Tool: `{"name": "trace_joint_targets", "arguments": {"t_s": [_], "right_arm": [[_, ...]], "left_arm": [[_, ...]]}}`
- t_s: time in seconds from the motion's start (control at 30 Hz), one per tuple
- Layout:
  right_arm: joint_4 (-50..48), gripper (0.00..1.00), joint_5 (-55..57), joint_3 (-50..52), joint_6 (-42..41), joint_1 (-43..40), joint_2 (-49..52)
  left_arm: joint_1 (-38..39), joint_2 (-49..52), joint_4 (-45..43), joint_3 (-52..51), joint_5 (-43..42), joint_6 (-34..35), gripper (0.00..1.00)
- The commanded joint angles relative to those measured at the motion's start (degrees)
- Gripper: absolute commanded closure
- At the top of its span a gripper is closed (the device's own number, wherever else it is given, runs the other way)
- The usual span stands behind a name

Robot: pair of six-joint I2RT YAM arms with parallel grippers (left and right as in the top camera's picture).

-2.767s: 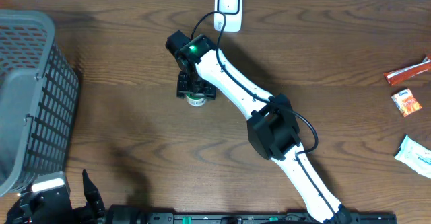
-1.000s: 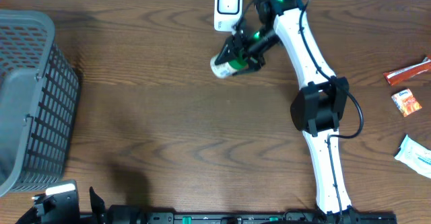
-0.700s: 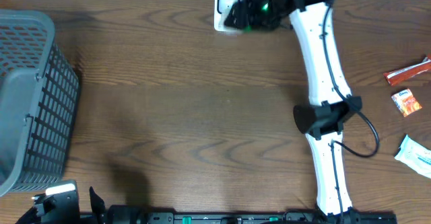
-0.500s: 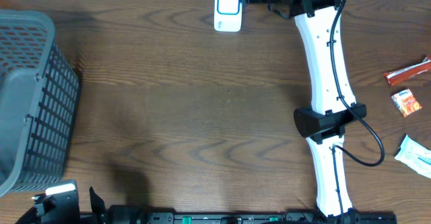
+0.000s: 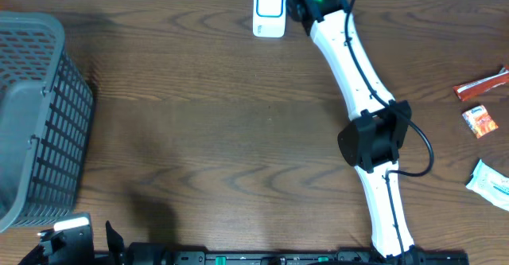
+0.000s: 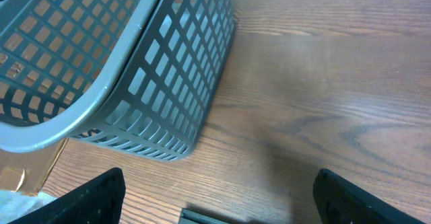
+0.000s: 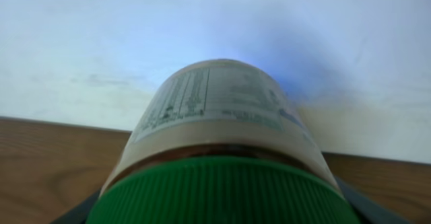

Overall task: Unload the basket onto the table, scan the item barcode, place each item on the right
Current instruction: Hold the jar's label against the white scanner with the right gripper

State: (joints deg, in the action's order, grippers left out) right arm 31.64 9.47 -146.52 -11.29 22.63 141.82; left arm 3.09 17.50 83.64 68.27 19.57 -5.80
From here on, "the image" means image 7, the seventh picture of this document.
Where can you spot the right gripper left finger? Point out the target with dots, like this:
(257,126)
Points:
(79,213)

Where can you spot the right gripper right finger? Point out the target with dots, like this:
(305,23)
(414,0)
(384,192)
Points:
(369,212)

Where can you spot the green lid white jar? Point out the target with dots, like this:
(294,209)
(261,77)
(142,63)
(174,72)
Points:
(221,143)

